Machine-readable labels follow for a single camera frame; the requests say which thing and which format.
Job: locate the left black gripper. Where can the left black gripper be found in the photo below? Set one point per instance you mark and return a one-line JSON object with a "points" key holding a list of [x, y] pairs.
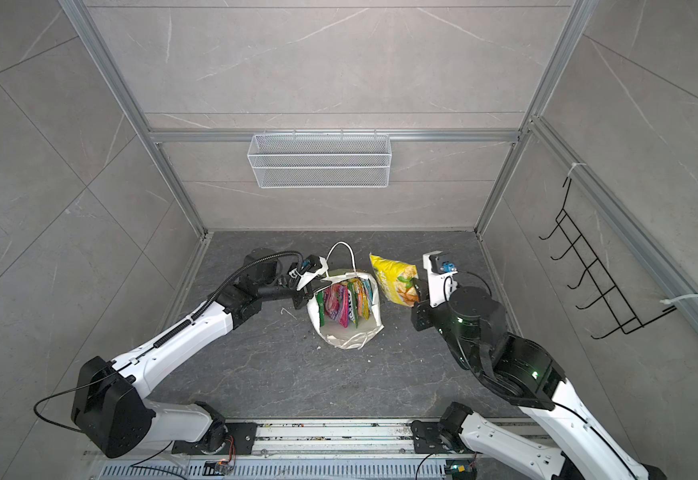
{"points": [[307, 292]]}

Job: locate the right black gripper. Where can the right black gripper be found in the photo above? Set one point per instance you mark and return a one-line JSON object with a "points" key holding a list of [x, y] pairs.
{"points": [[422, 316]]}

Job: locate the yellow chips snack bag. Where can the yellow chips snack bag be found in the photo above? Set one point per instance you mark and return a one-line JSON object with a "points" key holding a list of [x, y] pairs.
{"points": [[396, 280]]}

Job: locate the white floral paper bag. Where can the white floral paper bag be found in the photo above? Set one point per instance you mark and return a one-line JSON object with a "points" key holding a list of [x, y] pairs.
{"points": [[350, 338]]}

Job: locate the green white snack bag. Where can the green white snack bag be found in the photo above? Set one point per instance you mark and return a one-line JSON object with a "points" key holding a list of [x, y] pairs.
{"points": [[322, 315]]}

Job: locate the pink purple snack packet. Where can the pink purple snack packet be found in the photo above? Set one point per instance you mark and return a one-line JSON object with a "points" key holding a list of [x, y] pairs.
{"points": [[338, 304]]}

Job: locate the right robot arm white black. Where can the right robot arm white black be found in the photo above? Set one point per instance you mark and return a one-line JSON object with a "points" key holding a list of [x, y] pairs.
{"points": [[522, 373]]}

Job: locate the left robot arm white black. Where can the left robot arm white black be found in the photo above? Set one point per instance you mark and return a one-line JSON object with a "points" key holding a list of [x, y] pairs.
{"points": [[111, 405]]}

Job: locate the orange yellow snack packet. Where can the orange yellow snack packet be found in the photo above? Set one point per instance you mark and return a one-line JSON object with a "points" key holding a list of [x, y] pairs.
{"points": [[361, 295]]}

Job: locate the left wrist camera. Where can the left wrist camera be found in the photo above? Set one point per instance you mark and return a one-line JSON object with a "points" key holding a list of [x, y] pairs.
{"points": [[310, 269]]}

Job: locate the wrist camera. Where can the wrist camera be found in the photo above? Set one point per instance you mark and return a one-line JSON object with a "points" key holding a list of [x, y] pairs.
{"points": [[439, 267], [310, 269]]}

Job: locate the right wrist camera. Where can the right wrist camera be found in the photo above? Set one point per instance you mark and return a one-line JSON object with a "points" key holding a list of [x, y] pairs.
{"points": [[439, 267]]}

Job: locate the white wire mesh basket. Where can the white wire mesh basket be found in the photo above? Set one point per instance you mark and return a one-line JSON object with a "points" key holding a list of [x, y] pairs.
{"points": [[330, 160]]}

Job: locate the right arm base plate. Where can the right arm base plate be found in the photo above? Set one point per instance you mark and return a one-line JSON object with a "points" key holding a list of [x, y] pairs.
{"points": [[433, 438]]}

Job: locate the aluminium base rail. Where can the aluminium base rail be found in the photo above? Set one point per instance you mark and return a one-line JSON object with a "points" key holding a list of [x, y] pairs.
{"points": [[317, 449]]}

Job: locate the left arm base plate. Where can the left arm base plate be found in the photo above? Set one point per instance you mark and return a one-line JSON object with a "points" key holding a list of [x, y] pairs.
{"points": [[237, 437]]}

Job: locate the black wire hook rack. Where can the black wire hook rack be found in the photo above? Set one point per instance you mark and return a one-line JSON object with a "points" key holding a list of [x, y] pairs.
{"points": [[594, 271]]}

